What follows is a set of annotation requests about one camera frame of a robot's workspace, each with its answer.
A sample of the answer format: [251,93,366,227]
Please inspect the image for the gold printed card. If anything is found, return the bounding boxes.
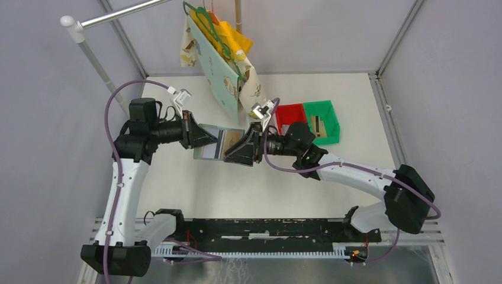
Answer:
[223,130,243,149]

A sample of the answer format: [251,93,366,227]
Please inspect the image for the red plastic bin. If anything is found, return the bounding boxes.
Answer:
[275,104,307,133]

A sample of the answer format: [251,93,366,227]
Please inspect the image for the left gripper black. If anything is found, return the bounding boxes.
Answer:
[150,110,217,149]

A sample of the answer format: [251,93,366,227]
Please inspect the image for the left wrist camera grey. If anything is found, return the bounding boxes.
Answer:
[167,86,192,117]

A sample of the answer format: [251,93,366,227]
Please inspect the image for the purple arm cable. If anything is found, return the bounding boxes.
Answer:
[262,98,442,266]
[102,80,223,284]

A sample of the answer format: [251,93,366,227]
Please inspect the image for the metal clothes rack bar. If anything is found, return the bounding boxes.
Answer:
[60,1,181,111]

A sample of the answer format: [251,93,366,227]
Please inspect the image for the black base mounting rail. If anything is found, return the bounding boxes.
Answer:
[170,218,382,253]

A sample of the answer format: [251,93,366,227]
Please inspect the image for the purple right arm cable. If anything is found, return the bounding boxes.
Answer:
[262,98,442,266]

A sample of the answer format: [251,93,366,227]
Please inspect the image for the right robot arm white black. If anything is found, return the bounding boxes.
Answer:
[224,122,437,241]

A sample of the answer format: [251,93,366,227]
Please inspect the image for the mint cartoon print garment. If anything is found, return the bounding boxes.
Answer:
[188,17,239,122]

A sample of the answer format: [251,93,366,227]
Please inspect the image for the white slotted cable duct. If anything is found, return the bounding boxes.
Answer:
[150,244,368,260]

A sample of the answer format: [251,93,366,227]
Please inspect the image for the cream cartoon print garment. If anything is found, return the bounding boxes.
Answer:
[179,18,267,118]

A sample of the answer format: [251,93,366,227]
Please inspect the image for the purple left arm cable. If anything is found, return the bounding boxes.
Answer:
[102,80,223,284]

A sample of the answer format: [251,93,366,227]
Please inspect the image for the green plastic bin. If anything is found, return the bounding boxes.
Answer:
[303,100,340,146]

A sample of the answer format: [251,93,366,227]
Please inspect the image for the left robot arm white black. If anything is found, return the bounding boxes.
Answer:
[81,98,217,277]

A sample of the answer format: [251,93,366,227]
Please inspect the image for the white cards in red bin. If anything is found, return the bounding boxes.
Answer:
[279,124,290,135]

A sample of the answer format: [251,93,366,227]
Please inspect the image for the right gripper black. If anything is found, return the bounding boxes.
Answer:
[224,122,301,166]

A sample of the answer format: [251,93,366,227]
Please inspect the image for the green clothes hanger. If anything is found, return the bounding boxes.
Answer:
[183,1,253,82]

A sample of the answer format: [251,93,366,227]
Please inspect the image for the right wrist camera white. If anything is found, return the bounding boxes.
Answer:
[252,98,280,131]

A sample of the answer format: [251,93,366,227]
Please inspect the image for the yellow garment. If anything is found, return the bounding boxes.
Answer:
[190,10,253,63]

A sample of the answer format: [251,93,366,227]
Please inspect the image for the grey white striped card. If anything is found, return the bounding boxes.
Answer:
[199,128,225,160]

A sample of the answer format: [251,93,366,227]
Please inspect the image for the beige cards in green bin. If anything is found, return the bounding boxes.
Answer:
[310,115,327,138]

